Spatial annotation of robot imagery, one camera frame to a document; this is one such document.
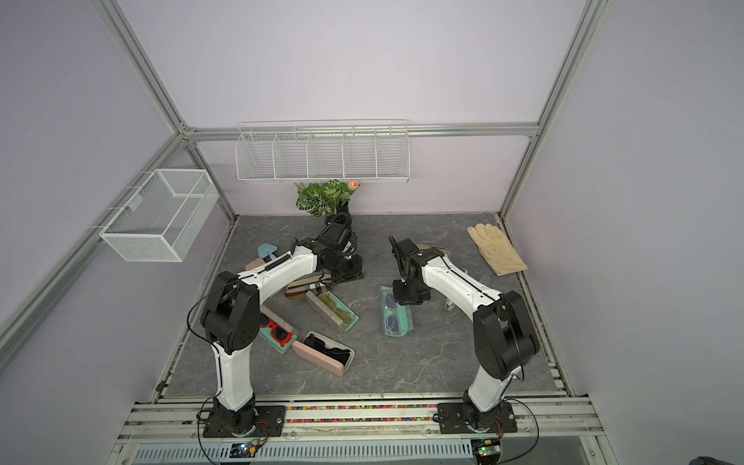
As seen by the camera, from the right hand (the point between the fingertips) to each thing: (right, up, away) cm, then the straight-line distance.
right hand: (404, 298), depth 88 cm
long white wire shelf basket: (-27, +49, +11) cm, 57 cm away
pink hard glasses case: (-54, +9, +17) cm, 57 cm away
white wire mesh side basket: (-71, +24, -4) cm, 75 cm away
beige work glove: (+36, +15, +21) cm, 44 cm away
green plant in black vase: (-25, +31, +3) cm, 40 cm away
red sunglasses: (-36, -9, -7) cm, 38 cm away
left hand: (-12, +6, +3) cm, 14 cm away
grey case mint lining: (-25, -3, -1) cm, 26 cm away
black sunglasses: (-19, -16, -4) cm, 25 cm away
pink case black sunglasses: (-24, -14, -11) cm, 30 cm away
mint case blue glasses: (-2, -6, -1) cm, 6 cm away
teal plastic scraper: (-51, +15, +21) cm, 57 cm away
